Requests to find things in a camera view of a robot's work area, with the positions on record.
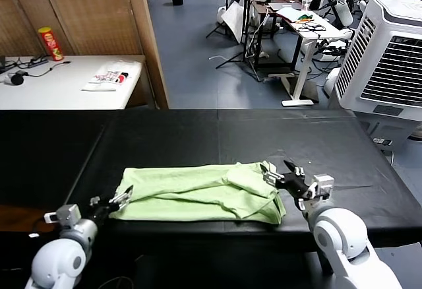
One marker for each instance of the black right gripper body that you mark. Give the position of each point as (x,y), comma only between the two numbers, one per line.
(296,186)

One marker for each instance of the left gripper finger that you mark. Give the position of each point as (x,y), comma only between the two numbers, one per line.
(120,200)
(94,201)

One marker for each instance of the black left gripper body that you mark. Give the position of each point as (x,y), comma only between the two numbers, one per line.
(100,212)

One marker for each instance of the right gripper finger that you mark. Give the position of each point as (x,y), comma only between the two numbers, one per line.
(271,176)
(296,171)

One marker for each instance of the light green t-shirt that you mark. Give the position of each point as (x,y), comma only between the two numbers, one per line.
(191,193)

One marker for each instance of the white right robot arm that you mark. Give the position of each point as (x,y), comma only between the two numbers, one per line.
(339,236)

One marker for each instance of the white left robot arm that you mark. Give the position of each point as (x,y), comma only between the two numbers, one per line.
(59,259)

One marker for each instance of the white floor power strip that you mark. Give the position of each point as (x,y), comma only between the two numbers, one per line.
(382,141)

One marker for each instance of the white side table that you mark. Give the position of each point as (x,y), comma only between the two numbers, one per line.
(66,87)

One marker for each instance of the folded white printed shirt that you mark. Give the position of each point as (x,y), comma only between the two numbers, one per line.
(107,79)

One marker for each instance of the white standing desk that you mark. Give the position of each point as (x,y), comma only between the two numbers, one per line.
(306,31)

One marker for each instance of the white air cooler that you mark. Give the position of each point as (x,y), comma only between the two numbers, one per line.
(385,61)

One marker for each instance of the black round microphone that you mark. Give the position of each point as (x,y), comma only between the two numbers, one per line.
(16,78)

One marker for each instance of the black power strip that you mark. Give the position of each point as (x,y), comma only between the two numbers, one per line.
(39,61)

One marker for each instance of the colourful cloth pile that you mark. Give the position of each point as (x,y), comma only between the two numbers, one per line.
(304,18)

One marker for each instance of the white leaning panel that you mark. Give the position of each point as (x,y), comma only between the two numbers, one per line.
(235,20)

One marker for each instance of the red chips can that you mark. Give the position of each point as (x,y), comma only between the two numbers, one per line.
(51,43)

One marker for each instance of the grey laptop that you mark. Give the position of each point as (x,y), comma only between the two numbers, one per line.
(285,6)

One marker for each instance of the white humanoid robot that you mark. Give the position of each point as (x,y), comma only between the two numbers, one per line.
(339,2)

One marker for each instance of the wooden partition screen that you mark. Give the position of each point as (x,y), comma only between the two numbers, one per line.
(82,12)

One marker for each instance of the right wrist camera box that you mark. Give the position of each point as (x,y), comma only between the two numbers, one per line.
(323,185)

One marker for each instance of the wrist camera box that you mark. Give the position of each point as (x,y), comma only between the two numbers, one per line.
(323,185)
(66,214)

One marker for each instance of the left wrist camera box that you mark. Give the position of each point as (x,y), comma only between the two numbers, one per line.
(66,214)

